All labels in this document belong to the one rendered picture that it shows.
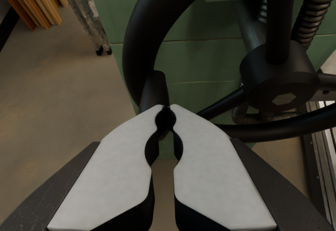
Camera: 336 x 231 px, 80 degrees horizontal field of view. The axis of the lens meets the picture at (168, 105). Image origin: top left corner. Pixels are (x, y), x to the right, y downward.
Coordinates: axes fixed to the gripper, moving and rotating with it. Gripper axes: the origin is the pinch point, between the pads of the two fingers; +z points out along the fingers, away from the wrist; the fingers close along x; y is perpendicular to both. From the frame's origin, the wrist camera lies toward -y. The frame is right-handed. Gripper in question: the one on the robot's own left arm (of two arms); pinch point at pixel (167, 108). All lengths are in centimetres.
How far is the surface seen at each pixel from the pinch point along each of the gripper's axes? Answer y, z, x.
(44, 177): 66, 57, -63
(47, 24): 7, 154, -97
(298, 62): -0.9, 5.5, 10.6
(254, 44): -1.5, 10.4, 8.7
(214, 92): 15.5, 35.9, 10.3
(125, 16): -3.7, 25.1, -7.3
